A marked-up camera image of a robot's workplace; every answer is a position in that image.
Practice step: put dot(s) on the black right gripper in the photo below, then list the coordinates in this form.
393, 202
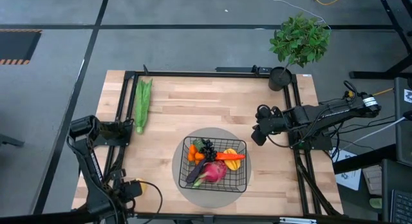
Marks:
273, 122

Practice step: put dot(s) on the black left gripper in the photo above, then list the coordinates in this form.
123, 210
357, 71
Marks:
131, 189

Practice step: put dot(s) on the orange carrot with green top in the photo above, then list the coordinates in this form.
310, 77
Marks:
230, 156

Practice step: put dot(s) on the dark grape bunch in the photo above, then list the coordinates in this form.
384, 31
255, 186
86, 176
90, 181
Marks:
210, 151

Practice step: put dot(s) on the dark purple eggplant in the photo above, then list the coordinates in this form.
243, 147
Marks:
194, 174

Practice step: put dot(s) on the dark green vegetable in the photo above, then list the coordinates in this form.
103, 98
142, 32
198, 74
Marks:
198, 144

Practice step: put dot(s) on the tangerine bunch with green leaves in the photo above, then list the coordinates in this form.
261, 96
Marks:
193, 150

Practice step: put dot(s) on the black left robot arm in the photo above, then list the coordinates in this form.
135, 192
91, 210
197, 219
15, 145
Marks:
91, 163

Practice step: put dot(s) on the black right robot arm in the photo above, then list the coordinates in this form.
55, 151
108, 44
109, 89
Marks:
328, 114

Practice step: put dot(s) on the small yellow fruit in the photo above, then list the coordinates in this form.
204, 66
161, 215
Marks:
143, 186

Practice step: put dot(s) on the yellow bell pepper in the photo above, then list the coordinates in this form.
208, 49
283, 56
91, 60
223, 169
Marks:
232, 165

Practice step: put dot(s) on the pink dragon fruit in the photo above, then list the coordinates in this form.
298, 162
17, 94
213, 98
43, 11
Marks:
215, 172

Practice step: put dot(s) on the round grey mat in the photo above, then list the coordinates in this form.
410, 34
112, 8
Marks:
209, 199

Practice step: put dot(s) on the green corn in husk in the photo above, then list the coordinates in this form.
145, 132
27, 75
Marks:
142, 101

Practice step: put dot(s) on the potted green plant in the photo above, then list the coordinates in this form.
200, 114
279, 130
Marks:
301, 40

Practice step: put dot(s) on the white label strip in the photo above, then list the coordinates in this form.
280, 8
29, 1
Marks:
297, 220

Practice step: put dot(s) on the white printed paper sheet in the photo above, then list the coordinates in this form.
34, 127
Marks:
349, 179

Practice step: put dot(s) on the black keyboard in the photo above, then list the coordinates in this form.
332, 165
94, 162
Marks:
402, 208

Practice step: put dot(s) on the black floor hatch striped edge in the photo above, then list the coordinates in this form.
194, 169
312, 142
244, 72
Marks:
17, 45

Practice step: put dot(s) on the black aluminium table frame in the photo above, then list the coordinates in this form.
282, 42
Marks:
206, 73

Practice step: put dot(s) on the black desk leg frame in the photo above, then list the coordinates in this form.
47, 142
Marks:
370, 75

